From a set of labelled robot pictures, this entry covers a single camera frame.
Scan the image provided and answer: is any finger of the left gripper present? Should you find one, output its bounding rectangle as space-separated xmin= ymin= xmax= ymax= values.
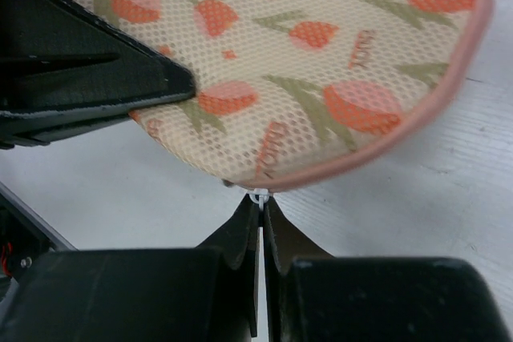
xmin=1 ymin=0 xmax=196 ymax=148

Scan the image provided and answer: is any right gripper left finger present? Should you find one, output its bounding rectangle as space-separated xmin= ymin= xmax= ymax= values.
xmin=1 ymin=197 xmax=259 ymax=341

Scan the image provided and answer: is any aluminium mounting rail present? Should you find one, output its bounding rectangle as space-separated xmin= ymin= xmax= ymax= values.
xmin=1 ymin=183 xmax=77 ymax=251

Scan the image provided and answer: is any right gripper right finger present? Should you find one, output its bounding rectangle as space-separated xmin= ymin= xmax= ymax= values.
xmin=262 ymin=199 xmax=511 ymax=341

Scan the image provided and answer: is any white zipper pull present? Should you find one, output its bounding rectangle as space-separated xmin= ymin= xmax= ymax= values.
xmin=248 ymin=188 xmax=273 ymax=212

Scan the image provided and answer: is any floral mesh laundry bag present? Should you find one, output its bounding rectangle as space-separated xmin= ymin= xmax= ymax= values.
xmin=74 ymin=0 xmax=493 ymax=191

